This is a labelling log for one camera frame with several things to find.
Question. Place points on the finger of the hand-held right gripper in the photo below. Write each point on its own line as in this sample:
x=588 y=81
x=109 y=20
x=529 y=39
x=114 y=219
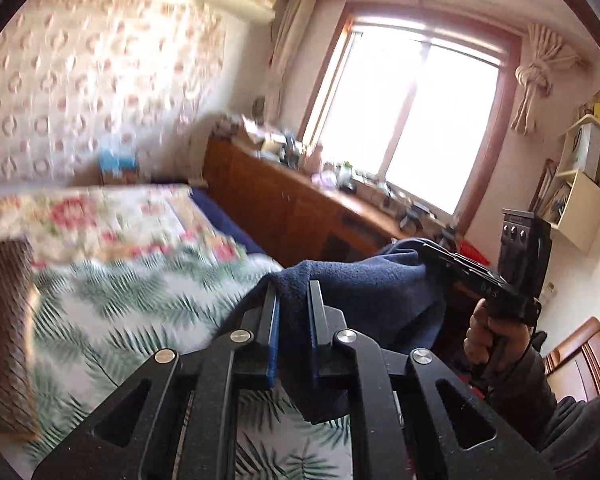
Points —
x=460 y=265

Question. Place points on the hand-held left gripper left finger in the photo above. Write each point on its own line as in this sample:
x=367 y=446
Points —
x=274 y=340

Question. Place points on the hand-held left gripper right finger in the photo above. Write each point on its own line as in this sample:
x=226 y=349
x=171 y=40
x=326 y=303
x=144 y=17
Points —
x=312 y=340

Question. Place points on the navy blue printed t-shirt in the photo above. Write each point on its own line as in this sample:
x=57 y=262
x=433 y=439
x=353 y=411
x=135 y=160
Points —
x=370 y=285

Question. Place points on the person's right hand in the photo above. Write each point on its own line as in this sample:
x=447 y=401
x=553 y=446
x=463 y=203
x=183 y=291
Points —
x=477 y=335

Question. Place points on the red basket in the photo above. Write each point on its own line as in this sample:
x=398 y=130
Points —
x=475 y=252

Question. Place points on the white box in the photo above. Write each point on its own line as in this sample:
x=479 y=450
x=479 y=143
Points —
x=585 y=152

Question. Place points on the navy blue bed sheet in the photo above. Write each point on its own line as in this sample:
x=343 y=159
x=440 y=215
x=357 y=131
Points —
x=230 y=225

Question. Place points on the wooden cabinet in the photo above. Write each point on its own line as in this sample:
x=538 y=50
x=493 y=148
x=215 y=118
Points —
x=280 y=210

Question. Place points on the white jar with green lid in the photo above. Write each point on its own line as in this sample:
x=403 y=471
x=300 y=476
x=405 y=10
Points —
x=344 y=175

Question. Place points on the leaf-print bed sheet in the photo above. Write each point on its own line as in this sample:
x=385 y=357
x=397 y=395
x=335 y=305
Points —
x=130 y=310

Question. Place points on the window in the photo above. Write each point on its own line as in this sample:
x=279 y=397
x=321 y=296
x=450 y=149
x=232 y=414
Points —
x=405 y=110

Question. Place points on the tied beige curtain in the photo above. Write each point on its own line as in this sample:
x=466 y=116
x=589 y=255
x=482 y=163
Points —
x=532 y=80

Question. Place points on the pink vase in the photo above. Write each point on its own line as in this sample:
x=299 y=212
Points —
x=314 y=160

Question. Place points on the open cardboard box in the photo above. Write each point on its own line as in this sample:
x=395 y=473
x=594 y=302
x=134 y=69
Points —
x=255 y=135

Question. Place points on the floral bedspread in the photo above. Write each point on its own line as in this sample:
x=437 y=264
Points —
x=105 y=220

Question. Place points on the small round fan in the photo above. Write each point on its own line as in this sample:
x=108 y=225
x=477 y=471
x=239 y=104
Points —
x=258 y=107

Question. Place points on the cardboard box with blue contents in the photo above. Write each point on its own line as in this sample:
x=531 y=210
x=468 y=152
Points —
x=117 y=165

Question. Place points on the circle-patterned cloth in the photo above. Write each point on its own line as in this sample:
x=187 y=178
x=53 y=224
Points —
x=5 y=335

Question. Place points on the circle-patterned sheer curtain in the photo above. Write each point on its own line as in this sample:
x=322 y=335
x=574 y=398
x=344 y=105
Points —
x=80 y=85

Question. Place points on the cream wall shelf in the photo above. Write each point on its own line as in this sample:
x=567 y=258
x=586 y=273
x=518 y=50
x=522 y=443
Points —
x=580 y=215

